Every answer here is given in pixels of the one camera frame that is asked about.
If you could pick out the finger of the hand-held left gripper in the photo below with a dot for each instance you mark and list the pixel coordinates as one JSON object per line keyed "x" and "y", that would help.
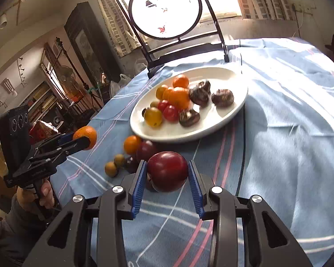
{"x": 66, "y": 138}
{"x": 75, "y": 146}

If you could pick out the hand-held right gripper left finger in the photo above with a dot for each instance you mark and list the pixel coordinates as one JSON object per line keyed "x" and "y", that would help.
{"x": 139, "y": 189}

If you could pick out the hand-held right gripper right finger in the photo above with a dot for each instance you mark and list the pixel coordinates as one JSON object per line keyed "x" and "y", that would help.
{"x": 196, "y": 192}

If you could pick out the large red plum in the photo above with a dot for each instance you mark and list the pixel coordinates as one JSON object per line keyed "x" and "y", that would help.
{"x": 167, "y": 171}

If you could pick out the dark brown round fruit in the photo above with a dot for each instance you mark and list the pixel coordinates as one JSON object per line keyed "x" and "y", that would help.
{"x": 222, "y": 98}
{"x": 188, "y": 117}
{"x": 205, "y": 84}
{"x": 199, "y": 96}

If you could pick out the small dark tomato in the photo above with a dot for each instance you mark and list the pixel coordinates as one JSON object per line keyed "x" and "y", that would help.
{"x": 144, "y": 112}

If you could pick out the white oval plate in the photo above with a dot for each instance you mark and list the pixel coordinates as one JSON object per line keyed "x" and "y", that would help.
{"x": 225, "y": 116}

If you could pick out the red cherry tomato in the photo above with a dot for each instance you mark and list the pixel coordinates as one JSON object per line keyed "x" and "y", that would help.
{"x": 171, "y": 113}
{"x": 162, "y": 105}

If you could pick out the small green yellow tomato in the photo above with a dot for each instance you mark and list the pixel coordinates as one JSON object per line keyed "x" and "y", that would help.
{"x": 154, "y": 104}

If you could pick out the large orange tangerine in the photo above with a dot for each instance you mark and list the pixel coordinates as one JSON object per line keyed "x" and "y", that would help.
{"x": 179, "y": 98}

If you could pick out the small orange tangerine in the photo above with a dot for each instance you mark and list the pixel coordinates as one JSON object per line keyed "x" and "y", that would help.
{"x": 161, "y": 91}

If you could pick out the person's left forearm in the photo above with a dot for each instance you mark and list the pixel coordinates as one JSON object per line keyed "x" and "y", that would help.
{"x": 14, "y": 233}

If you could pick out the person's left hand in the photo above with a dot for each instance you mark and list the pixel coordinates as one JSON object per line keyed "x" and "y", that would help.
{"x": 46, "y": 194}

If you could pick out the small dark plum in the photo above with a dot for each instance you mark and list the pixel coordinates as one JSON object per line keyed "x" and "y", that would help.
{"x": 130, "y": 164}

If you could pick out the red white packet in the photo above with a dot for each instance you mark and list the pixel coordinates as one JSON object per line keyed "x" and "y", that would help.
{"x": 41, "y": 129}

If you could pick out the brownish yellow cherry tomato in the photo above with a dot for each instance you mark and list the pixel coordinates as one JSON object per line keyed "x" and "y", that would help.
{"x": 119, "y": 160}
{"x": 110, "y": 169}

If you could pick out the dark red plum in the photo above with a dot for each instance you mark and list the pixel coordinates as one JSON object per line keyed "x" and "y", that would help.
{"x": 146, "y": 150}

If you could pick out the bookshelf with books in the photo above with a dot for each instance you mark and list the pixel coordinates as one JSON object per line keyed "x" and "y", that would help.
{"x": 41, "y": 100}

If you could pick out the standing electric fan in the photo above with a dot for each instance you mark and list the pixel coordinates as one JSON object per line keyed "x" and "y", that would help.
{"x": 66, "y": 75}

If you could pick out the dark metal floor stand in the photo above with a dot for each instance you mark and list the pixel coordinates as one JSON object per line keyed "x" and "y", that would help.
{"x": 69, "y": 64}

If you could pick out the clear plastic bag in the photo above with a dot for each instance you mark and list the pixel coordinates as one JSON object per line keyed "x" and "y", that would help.
{"x": 119, "y": 84}

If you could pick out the blue striped tablecloth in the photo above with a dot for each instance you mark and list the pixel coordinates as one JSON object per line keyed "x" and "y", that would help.
{"x": 281, "y": 116}

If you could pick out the round bird screen on stand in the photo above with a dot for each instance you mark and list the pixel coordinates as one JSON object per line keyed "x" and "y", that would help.
{"x": 167, "y": 5}

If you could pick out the bright window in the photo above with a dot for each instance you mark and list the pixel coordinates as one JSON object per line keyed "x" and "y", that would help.
{"x": 225, "y": 0}

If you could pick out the dark framed wall painting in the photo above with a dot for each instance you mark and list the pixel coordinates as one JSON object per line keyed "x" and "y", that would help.
{"x": 83, "y": 41}

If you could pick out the wall power strip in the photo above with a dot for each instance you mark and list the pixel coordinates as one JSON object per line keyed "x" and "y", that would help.
{"x": 302, "y": 7}

